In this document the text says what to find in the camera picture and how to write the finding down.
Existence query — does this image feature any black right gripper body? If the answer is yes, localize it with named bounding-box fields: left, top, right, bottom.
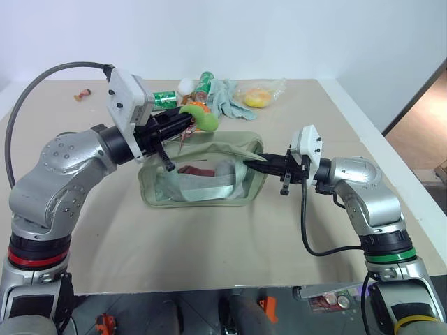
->
left=270, top=149, right=308, bottom=195

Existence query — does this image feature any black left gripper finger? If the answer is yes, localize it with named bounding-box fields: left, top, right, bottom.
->
left=163, top=107, right=193, bottom=124
left=166, top=121, right=195, bottom=140

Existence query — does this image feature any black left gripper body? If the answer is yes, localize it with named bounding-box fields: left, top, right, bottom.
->
left=133, top=112, right=176, bottom=172

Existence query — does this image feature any green plush keychain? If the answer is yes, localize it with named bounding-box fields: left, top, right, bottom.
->
left=178, top=104, right=220, bottom=149

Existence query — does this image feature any green zip pouch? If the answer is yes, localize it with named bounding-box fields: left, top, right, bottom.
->
left=138, top=131, right=270, bottom=210

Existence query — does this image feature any red item inside pouch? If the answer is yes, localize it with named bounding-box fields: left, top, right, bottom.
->
left=177, top=165, right=214, bottom=177

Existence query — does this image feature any green drink can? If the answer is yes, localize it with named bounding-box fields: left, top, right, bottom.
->
left=152, top=90, right=178, bottom=109

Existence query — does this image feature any white ball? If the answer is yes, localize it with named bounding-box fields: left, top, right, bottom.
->
left=177, top=78, right=196, bottom=95

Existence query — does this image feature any grey-green work glove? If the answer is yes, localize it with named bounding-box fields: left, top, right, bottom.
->
left=205, top=78, right=258, bottom=121

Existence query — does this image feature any yellow round food item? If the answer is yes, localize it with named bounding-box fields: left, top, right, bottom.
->
left=244, top=89, right=272, bottom=107

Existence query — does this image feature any clear plastic bag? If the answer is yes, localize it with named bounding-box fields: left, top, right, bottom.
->
left=232, top=78, right=287, bottom=109

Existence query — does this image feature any orange plastic clip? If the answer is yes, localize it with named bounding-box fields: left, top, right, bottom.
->
left=96, top=313, right=117, bottom=335
left=258, top=296, right=279, bottom=324

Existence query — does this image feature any grey tray with can lids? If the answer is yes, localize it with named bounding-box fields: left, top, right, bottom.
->
left=292, top=283, right=366, bottom=312

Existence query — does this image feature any dark rounded shape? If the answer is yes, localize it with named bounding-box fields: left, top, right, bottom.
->
left=223, top=295, right=279, bottom=335

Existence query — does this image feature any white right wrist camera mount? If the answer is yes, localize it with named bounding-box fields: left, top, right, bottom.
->
left=286, top=124, right=326, bottom=183

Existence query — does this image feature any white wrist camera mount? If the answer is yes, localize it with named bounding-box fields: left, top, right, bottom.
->
left=286, top=124, right=326, bottom=183
left=105, top=68, right=156, bottom=164

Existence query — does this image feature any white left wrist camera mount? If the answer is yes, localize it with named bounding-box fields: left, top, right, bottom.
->
left=105, top=68, right=156, bottom=164

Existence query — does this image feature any white cloth strap inside pouch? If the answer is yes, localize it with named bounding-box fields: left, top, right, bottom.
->
left=178, top=173, right=242, bottom=202

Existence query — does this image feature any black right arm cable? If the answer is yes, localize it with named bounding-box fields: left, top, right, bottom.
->
left=300, top=170, right=366, bottom=258

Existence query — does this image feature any grey left arm cable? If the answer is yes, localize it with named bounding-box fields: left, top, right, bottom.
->
left=6, top=61, right=115, bottom=189

